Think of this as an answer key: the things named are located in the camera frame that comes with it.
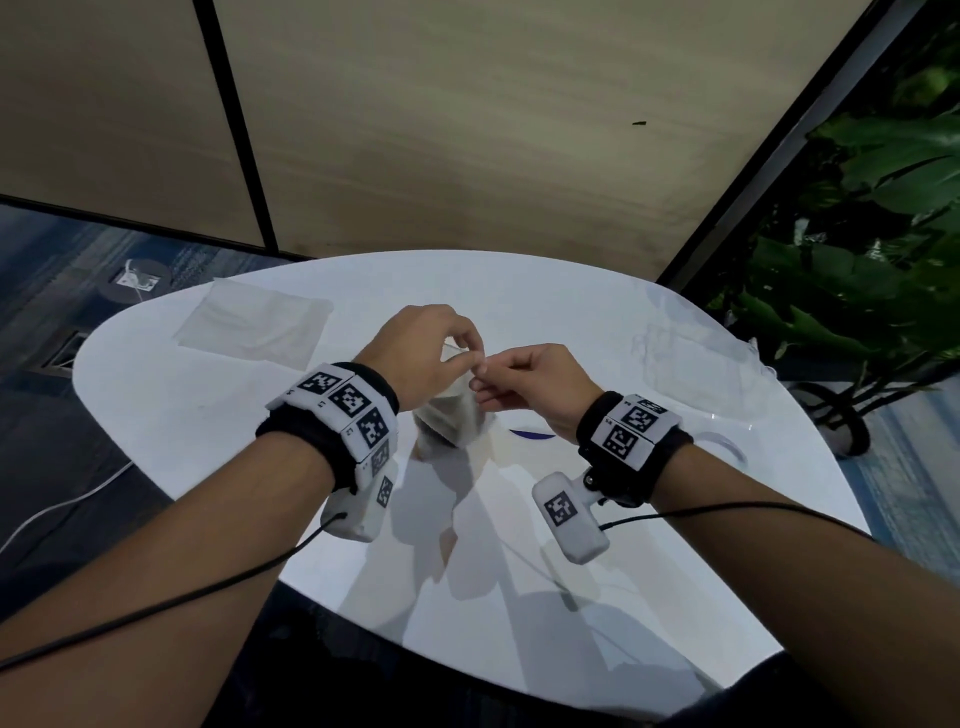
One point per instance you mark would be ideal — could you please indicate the person's left forearm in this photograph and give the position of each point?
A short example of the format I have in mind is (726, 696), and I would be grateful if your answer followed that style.
(172, 592)

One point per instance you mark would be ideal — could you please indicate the pile of clear plastic bags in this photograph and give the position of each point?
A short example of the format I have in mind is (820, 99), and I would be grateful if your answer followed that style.
(705, 367)

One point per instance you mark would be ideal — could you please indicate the person's right forearm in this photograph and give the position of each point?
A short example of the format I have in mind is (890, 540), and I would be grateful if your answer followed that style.
(810, 600)

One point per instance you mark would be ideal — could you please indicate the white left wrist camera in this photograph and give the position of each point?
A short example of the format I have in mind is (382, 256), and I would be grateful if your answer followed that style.
(367, 506)

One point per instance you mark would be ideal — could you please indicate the small clear plastic pouch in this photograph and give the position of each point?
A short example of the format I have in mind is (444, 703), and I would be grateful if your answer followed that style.
(450, 420)

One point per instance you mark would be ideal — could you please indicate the dark blue flat piece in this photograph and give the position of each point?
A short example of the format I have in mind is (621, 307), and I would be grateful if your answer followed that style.
(532, 433)

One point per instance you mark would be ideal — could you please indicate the square floor box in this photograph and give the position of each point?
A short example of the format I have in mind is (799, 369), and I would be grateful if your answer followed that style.
(66, 352)

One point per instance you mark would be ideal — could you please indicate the green leafy plant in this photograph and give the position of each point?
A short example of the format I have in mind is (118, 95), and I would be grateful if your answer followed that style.
(862, 247)

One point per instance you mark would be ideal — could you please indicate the right wristband with marker tags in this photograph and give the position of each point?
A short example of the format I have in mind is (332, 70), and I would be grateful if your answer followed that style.
(630, 439)

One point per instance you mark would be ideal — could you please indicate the round floor socket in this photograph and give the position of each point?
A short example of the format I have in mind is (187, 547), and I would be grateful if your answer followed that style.
(139, 279)

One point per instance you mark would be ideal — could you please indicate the person's left thumb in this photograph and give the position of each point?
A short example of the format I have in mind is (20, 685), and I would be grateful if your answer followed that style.
(459, 367)

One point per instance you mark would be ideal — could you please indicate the person's right hand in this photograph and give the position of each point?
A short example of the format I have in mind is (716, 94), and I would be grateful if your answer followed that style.
(551, 386)

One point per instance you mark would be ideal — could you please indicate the person's left hand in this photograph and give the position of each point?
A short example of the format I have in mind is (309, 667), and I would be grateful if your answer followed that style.
(405, 352)

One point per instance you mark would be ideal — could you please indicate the left wristband with marker tags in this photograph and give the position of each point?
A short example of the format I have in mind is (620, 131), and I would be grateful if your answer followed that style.
(345, 409)

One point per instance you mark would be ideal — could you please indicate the wristband with marker tags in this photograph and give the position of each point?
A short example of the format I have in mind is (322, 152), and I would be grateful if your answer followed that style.
(345, 409)
(630, 439)

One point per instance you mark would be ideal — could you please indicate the flat clear plastic bag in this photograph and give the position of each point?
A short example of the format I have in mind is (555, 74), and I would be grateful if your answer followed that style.
(251, 322)

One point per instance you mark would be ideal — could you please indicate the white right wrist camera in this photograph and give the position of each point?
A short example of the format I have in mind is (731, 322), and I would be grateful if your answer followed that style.
(570, 521)

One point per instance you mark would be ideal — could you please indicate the person's right thumb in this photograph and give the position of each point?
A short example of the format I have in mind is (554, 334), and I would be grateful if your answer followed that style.
(496, 373)

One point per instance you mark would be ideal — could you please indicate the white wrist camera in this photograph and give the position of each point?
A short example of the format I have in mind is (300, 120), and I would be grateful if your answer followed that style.
(570, 521)
(367, 506)

